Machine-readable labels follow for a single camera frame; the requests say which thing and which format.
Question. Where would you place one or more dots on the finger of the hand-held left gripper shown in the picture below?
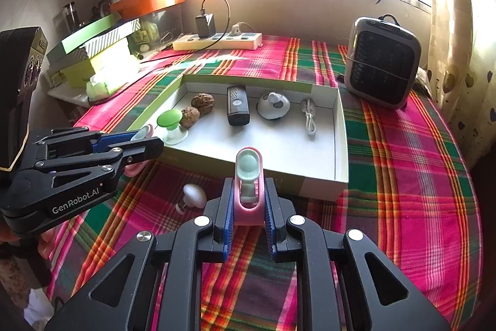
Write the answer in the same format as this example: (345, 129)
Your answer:
(143, 148)
(112, 140)

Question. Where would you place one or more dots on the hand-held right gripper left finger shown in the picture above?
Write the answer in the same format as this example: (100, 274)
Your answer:
(229, 222)

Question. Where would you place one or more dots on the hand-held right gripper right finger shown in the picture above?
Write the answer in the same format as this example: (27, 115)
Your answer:
(270, 222)

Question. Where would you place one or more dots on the green mushroom-shaped hook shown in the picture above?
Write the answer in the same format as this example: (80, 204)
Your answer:
(170, 119)

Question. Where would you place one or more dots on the brown walnut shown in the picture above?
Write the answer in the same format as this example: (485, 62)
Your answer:
(190, 117)
(203, 104)

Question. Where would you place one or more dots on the pink holder with mint scoop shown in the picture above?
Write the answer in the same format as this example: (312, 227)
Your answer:
(248, 164)

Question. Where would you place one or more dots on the white box with green rim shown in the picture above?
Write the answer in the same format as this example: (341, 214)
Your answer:
(286, 152)

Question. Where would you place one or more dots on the black rectangular sensor device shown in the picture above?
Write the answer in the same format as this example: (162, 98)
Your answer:
(237, 104)

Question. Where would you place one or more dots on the person's left forearm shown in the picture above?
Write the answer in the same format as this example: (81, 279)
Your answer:
(11, 276)

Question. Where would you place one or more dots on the person's left hand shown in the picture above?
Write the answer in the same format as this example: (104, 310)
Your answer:
(44, 240)

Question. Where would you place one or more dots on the white mushroom-shaped hook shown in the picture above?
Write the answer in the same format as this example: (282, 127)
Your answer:
(193, 195)

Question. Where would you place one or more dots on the pale green tissue pack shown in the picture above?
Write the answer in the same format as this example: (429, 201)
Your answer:
(106, 84)

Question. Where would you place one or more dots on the yellow-green box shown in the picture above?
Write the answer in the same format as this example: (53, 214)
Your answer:
(104, 63)

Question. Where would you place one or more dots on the green flat box lid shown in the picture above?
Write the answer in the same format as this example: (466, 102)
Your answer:
(87, 34)

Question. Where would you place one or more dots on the glass pitcher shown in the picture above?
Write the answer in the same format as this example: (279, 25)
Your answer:
(70, 17)

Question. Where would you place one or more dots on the striped gift box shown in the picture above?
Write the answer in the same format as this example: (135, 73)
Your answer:
(112, 38)

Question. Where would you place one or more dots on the green printed packet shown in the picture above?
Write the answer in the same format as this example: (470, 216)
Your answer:
(146, 33)

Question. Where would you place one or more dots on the white round gadget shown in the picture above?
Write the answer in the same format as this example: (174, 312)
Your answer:
(273, 106)

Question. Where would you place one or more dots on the pink green plaid cloth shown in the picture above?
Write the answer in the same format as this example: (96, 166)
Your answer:
(387, 179)

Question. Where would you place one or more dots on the cream power strip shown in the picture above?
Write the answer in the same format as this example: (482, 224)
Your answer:
(217, 42)

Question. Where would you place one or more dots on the black charger adapter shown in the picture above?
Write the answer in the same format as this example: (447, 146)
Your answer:
(205, 25)

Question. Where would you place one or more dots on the orange tray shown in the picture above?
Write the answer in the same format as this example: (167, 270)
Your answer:
(149, 1)

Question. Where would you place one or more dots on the white plug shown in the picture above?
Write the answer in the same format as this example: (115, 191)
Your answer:
(237, 30)

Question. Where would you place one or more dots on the grey portable heater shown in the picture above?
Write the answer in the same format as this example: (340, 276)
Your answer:
(381, 63)

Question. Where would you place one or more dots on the heart print curtain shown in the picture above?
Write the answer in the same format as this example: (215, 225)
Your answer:
(461, 63)

